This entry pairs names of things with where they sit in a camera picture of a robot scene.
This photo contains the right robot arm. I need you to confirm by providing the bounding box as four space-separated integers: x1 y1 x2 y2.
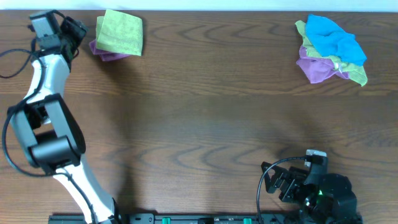
257 162 363 224

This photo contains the crumpled purple cloth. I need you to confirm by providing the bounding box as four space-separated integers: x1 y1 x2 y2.
296 46 349 84

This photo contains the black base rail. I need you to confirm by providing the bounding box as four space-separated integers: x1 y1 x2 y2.
48 213 363 224

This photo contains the folded purple cloth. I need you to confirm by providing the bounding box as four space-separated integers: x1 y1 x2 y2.
89 40 130 62

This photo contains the olive green cloth in pile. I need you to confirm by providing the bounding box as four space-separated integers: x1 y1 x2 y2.
295 21 368 86

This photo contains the right black cable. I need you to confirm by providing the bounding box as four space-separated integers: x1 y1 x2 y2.
256 156 312 224

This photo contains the light green cloth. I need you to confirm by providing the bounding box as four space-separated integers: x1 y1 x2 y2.
96 9 144 56

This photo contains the blue cloth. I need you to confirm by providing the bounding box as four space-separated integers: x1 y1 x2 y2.
305 14 367 66

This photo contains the left black cable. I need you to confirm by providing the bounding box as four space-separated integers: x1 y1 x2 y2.
0 37 97 224

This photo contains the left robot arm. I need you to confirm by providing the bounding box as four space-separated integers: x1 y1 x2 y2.
2 10 123 223

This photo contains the black cable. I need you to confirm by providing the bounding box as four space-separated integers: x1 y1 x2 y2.
256 156 312 224
0 37 97 224

